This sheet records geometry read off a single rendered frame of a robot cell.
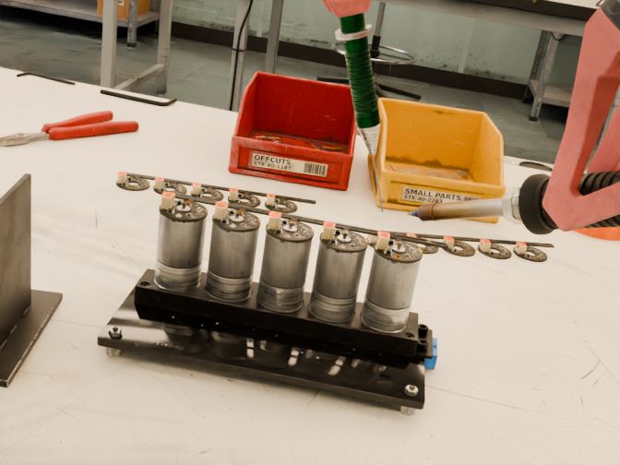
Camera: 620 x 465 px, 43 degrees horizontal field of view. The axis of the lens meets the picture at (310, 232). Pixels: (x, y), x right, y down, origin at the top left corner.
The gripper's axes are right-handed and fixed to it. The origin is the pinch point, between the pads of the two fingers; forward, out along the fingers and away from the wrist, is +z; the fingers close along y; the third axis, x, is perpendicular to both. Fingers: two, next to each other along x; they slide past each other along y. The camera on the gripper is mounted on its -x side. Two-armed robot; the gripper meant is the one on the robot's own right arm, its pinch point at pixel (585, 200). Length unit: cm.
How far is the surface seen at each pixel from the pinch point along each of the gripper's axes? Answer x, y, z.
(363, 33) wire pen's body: -10.7, 3.7, 1.2
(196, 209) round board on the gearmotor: -11.8, 6.5, 14.0
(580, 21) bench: -106, -200, 78
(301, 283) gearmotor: -6.3, 2.9, 14.0
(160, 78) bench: -214, -138, 204
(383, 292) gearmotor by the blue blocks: -3.7, 0.3, 11.8
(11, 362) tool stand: -8.1, 16.4, 18.6
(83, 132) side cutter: -34.3, 0.3, 32.8
